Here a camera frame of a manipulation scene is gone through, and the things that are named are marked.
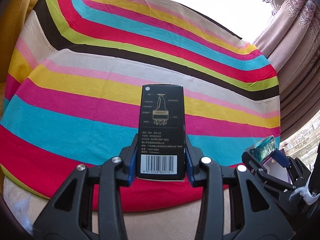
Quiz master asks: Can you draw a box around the teal tissue pack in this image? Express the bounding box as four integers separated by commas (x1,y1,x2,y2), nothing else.
245,136,276,163

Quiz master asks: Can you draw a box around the black barcode box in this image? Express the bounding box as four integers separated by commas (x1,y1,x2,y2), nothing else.
136,84,185,181

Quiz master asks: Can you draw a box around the purple storage box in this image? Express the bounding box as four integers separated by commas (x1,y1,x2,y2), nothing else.
262,155,292,184

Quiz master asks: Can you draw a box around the pink patterned curtain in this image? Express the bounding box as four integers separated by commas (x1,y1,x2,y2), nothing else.
254,0,319,140

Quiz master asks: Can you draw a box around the striped colourful cloth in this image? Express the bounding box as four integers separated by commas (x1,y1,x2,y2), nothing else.
1,0,280,198

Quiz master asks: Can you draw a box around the mustard leather armchair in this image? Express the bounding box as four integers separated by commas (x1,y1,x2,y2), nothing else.
1,0,38,82

